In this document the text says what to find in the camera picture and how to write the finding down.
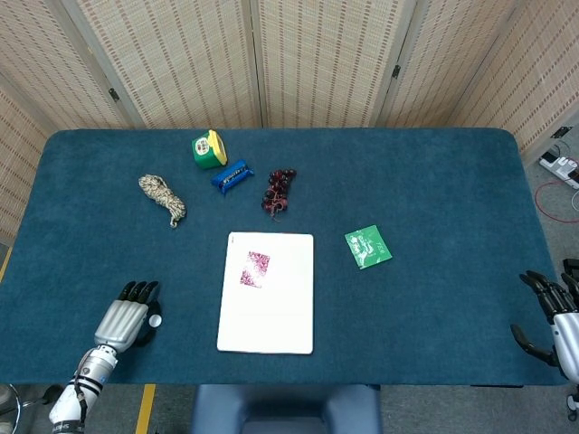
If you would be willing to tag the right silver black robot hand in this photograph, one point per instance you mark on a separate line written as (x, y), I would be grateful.
(567, 339)

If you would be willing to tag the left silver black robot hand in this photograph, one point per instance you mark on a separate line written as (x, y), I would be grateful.
(120, 325)

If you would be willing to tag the small white round cap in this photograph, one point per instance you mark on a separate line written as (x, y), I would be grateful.
(156, 321)

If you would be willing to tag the pink patterned packet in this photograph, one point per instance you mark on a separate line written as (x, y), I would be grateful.
(255, 269)

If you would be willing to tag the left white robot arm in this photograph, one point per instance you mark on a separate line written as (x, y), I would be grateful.
(68, 402)

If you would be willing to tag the white rectangular board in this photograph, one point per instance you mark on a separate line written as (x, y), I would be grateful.
(289, 316)

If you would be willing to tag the black device beside table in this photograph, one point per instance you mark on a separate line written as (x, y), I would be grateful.
(572, 266)

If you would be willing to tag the blue table cloth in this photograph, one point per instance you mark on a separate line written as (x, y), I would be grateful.
(407, 316)

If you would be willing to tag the white power strip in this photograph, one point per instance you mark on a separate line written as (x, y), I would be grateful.
(561, 168)

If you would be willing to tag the blue padded seat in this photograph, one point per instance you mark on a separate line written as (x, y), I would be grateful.
(285, 407)

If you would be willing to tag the blue snack packet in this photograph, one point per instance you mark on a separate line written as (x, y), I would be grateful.
(231, 176)

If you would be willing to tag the green yellow box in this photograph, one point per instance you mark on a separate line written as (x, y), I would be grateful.
(205, 151)

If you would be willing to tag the dark red grape bunch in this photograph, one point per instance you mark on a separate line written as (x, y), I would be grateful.
(277, 192)

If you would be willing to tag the black screen hinge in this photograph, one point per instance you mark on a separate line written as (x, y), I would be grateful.
(561, 132)
(114, 94)
(396, 71)

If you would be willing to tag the green tea sachet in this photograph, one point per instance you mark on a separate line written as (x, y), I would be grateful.
(367, 248)

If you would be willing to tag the woven folding screen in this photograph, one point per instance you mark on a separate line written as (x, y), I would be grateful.
(190, 59)

